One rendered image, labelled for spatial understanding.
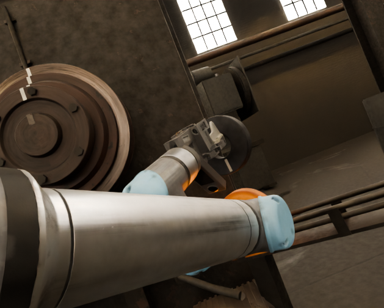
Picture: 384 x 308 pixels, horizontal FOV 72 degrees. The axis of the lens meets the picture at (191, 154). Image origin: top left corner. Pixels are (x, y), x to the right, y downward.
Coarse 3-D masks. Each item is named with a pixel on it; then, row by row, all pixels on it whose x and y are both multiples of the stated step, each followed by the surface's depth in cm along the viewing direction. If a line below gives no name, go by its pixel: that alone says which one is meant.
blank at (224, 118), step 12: (216, 120) 68; (228, 120) 66; (228, 132) 66; (240, 132) 65; (240, 144) 65; (216, 156) 70; (228, 156) 67; (240, 156) 65; (216, 168) 69; (228, 168) 67; (240, 168) 67
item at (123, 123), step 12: (24, 72) 83; (36, 72) 83; (48, 72) 83; (60, 72) 83; (72, 72) 83; (84, 72) 83; (0, 84) 82; (96, 84) 83; (108, 96) 83; (120, 108) 83; (120, 120) 83; (120, 132) 82; (120, 144) 82; (120, 156) 82; (120, 168) 82; (108, 180) 82
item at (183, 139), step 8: (184, 128) 59; (192, 128) 56; (200, 128) 56; (176, 136) 54; (184, 136) 53; (192, 136) 56; (200, 136) 56; (208, 136) 60; (168, 144) 53; (176, 144) 52; (184, 144) 52; (192, 144) 56; (200, 144) 56; (208, 144) 57; (192, 152) 51; (200, 152) 57; (208, 152) 57; (216, 152) 59
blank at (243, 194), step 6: (234, 192) 67; (240, 192) 66; (246, 192) 65; (252, 192) 65; (258, 192) 65; (228, 198) 68; (234, 198) 67; (240, 198) 66; (246, 198) 66; (252, 198) 65
